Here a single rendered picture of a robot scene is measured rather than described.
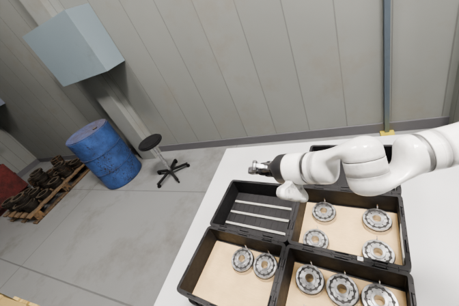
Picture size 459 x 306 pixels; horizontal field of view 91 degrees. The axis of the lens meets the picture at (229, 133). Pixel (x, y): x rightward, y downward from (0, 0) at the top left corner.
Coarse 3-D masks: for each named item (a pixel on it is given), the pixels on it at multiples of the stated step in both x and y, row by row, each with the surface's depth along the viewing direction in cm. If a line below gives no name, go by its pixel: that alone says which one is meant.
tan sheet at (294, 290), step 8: (296, 264) 94; (304, 264) 92; (328, 272) 87; (312, 280) 87; (360, 280) 82; (296, 288) 87; (360, 288) 80; (392, 288) 77; (288, 296) 86; (296, 296) 85; (304, 296) 84; (320, 296) 82; (328, 296) 81; (360, 296) 78; (400, 296) 75; (288, 304) 84; (296, 304) 83; (304, 304) 82; (312, 304) 81; (320, 304) 81; (328, 304) 80; (360, 304) 77; (384, 304) 75; (400, 304) 73
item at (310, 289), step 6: (306, 264) 89; (300, 270) 88; (306, 270) 88; (312, 270) 87; (318, 270) 86; (300, 276) 87; (318, 276) 85; (300, 282) 86; (318, 282) 83; (300, 288) 84; (306, 288) 83; (312, 288) 82; (318, 288) 82
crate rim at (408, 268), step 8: (344, 192) 101; (352, 192) 99; (400, 200) 89; (296, 208) 102; (400, 208) 86; (296, 216) 100; (400, 216) 84; (288, 240) 92; (312, 248) 87; (320, 248) 86; (408, 248) 76; (344, 256) 81; (352, 256) 80; (360, 256) 79; (408, 256) 74; (384, 264) 75; (392, 264) 74; (408, 264) 72; (408, 272) 72
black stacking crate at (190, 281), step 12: (204, 240) 108; (216, 240) 116; (228, 240) 112; (240, 240) 106; (252, 240) 100; (204, 252) 108; (264, 252) 103; (276, 252) 98; (192, 264) 101; (204, 264) 108; (192, 276) 100; (192, 288) 100; (192, 300) 94
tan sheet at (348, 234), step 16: (336, 208) 106; (352, 208) 103; (304, 224) 106; (320, 224) 103; (336, 224) 101; (352, 224) 98; (336, 240) 95; (352, 240) 93; (384, 240) 89; (400, 256) 83
